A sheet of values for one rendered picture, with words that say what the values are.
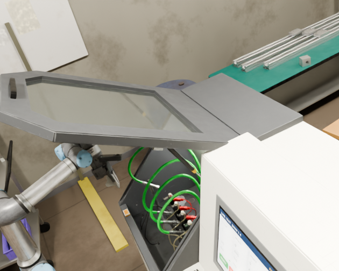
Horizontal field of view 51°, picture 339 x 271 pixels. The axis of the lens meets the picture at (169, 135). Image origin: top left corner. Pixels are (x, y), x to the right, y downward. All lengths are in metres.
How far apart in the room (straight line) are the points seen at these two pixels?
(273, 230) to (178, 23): 3.37
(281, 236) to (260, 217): 0.10
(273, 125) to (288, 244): 0.66
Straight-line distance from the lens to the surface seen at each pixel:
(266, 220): 1.14
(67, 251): 3.61
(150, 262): 1.90
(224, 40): 4.63
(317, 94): 4.52
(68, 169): 1.66
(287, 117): 1.66
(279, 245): 1.13
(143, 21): 4.04
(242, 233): 1.29
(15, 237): 1.85
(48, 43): 3.75
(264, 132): 1.58
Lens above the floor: 2.38
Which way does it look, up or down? 31 degrees down
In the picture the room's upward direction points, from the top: 16 degrees counter-clockwise
